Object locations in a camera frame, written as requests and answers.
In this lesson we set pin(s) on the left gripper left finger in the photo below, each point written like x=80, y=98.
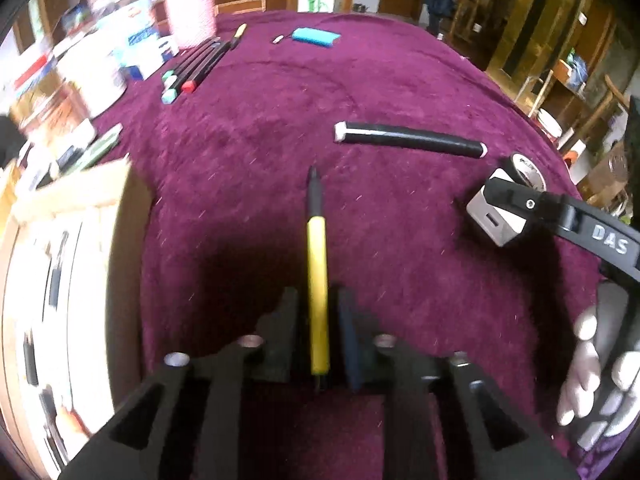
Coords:
x=209, y=418

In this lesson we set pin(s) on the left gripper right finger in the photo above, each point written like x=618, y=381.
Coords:
x=443, y=416

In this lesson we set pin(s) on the small white charger cube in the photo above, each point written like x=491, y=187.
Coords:
x=498, y=224

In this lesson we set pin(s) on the black tape roll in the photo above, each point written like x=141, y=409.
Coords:
x=524, y=172

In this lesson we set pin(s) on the yellow black pen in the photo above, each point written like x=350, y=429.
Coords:
x=317, y=277

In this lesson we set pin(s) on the black marker white caps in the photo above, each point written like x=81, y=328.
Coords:
x=402, y=137

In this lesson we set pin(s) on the white gloved right hand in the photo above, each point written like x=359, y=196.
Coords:
x=600, y=396

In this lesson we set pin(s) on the white red bucket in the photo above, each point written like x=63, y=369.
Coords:
x=549, y=125

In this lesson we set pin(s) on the brown cardboard box tray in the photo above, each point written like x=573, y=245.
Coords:
x=70, y=323

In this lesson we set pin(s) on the purple velvet tablecloth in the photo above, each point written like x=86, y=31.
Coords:
x=227, y=233

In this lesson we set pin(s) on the wooden staircase railing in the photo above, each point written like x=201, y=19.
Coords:
x=473, y=23

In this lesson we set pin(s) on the green pen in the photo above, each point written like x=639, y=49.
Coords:
x=95, y=152

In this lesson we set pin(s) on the black marker blue cap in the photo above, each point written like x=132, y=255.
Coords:
x=170, y=93

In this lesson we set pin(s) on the black marker red cap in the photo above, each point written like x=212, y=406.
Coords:
x=193, y=82

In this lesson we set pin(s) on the black marker green cap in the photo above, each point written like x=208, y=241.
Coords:
x=171, y=75

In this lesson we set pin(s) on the white supplement jar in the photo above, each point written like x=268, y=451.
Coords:
x=96, y=76

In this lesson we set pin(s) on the black pen orange cap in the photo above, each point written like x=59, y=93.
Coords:
x=238, y=36

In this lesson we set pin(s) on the pink knitted bottle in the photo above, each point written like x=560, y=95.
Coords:
x=191, y=21

